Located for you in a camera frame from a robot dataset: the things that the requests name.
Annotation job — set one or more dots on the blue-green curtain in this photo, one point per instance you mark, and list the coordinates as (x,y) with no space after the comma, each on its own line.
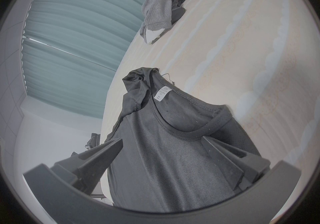
(62,75)
(87,17)

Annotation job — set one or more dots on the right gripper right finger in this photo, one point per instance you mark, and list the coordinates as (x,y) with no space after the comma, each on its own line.
(232,165)

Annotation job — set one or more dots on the dark grey chest of drawers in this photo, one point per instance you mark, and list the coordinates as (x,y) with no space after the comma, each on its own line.
(93,140)

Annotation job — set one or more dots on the bed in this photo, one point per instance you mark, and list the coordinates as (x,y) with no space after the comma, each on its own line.
(237,55)

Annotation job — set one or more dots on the pile of clothes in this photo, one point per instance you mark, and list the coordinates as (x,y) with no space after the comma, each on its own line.
(157,10)

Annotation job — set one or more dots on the black T-shirt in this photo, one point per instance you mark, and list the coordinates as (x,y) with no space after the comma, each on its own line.
(175,155)

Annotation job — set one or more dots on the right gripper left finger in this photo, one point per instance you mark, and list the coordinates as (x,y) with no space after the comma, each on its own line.
(92,165)

